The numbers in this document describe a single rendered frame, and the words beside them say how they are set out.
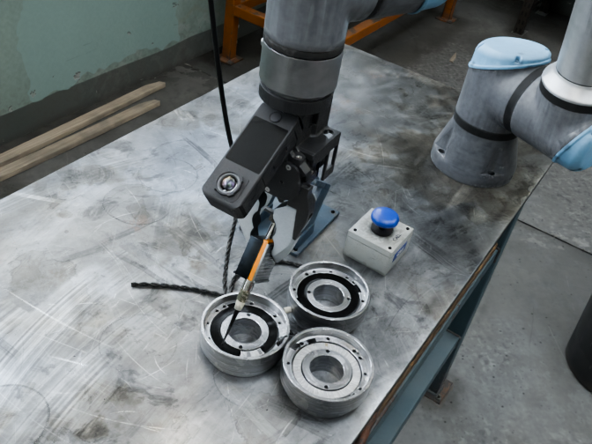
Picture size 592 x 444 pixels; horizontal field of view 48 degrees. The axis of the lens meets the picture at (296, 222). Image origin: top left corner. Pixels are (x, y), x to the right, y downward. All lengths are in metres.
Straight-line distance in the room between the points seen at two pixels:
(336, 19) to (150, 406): 0.45
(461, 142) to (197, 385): 0.63
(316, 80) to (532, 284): 1.80
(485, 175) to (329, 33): 0.64
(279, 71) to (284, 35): 0.03
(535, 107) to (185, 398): 0.66
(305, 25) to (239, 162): 0.14
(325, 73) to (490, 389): 1.46
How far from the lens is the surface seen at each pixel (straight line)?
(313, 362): 0.79
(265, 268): 0.75
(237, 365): 0.77
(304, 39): 0.59
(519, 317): 2.20
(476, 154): 1.17
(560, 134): 1.05
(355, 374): 0.79
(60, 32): 2.61
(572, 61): 1.02
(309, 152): 0.67
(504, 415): 1.93
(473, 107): 1.14
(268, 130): 0.64
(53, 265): 0.93
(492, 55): 1.11
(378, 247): 0.93
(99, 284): 0.89
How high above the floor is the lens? 1.43
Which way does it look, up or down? 39 degrees down
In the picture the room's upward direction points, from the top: 10 degrees clockwise
